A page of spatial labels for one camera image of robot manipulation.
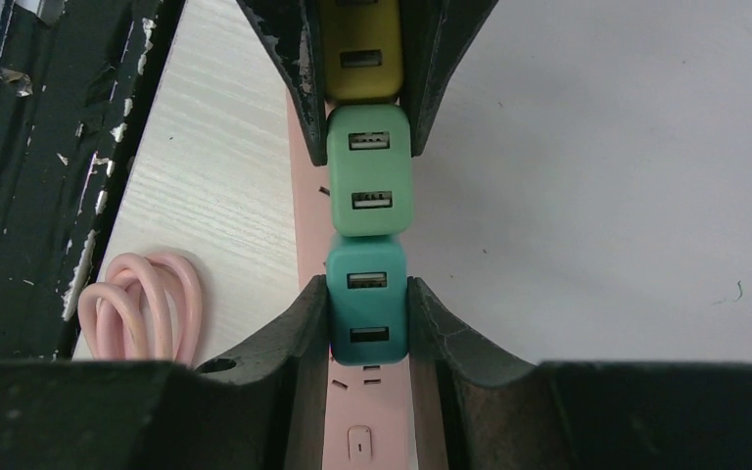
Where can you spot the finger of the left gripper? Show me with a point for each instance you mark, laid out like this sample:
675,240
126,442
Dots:
436,34
289,32

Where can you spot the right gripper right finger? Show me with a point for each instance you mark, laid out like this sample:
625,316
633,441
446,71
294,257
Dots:
478,406

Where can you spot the pink power strip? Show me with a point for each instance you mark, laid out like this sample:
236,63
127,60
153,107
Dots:
368,409

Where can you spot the teal adapter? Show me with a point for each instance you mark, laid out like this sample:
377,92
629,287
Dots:
367,284

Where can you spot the yellow adapter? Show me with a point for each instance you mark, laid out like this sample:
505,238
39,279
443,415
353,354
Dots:
362,52

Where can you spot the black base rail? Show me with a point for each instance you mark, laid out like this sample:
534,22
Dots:
77,84

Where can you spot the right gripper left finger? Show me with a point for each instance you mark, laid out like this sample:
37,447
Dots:
259,405

